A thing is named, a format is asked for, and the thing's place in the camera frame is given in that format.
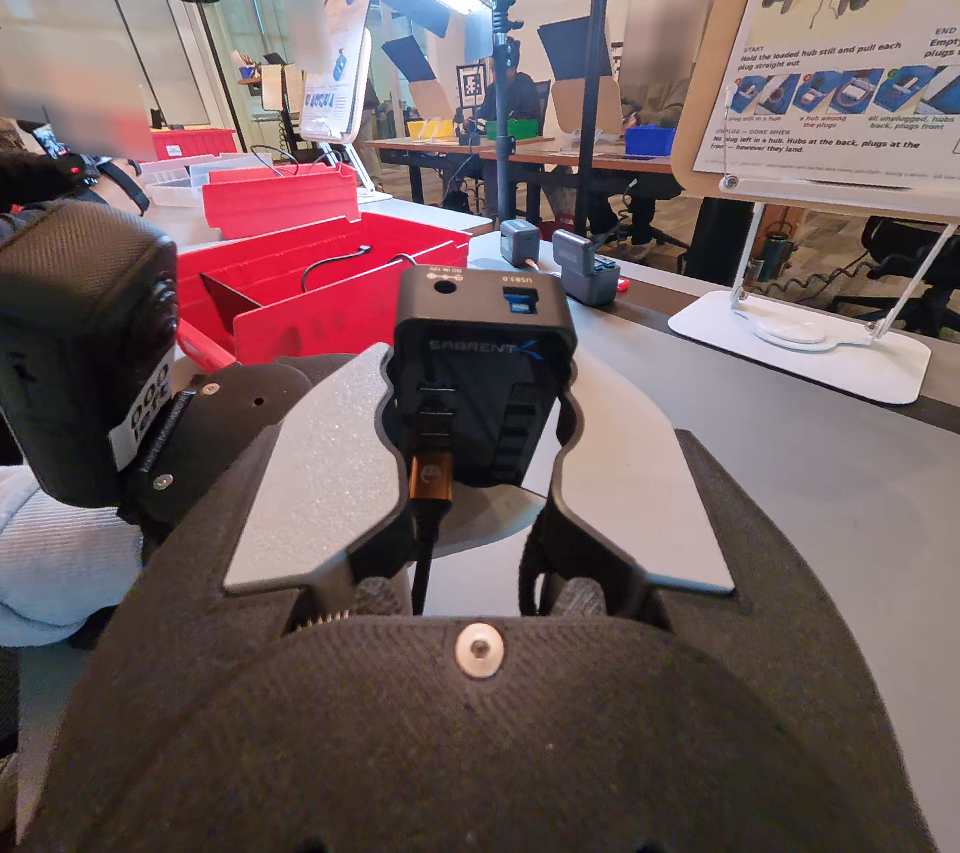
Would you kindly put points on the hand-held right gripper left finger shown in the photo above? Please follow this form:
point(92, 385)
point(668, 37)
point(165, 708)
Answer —
point(322, 478)

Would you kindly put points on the red plastic bin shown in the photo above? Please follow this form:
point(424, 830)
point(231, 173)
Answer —
point(195, 144)
point(285, 200)
point(337, 328)

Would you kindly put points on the dark grey usb hub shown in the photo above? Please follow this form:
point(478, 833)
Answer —
point(519, 242)
point(581, 275)

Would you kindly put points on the green plastic bin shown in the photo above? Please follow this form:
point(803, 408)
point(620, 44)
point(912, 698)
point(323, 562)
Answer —
point(525, 129)

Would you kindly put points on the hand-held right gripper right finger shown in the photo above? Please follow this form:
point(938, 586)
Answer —
point(630, 493)

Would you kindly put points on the square marker sign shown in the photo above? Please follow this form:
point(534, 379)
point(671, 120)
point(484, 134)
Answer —
point(471, 84)

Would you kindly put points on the clear plastic bin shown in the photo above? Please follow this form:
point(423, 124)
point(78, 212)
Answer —
point(172, 208)

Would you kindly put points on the instruction board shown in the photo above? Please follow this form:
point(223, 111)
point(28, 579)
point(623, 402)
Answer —
point(825, 80)
point(337, 80)

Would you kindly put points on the black office chair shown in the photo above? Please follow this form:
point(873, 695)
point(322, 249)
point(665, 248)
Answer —
point(900, 253)

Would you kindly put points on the white board stand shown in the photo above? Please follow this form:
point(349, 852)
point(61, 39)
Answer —
point(862, 358)

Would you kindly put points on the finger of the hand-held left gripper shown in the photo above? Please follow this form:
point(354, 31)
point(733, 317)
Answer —
point(487, 515)

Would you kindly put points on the yellow plastic bin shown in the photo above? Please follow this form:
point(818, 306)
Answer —
point(431, 131)

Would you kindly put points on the black usb hub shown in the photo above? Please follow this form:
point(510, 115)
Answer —
point(487, 373)

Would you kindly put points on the black light stand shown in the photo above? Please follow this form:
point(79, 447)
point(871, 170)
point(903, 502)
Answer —
point(501, 118)
point(592, 80)

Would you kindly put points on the blue plastic bin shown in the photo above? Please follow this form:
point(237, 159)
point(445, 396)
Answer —
point(649, 142)

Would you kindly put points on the person's left forearm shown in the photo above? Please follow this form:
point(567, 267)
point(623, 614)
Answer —
point(60, 568)

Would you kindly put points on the wooden edged desk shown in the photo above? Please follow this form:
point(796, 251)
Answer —
point(570, 157)

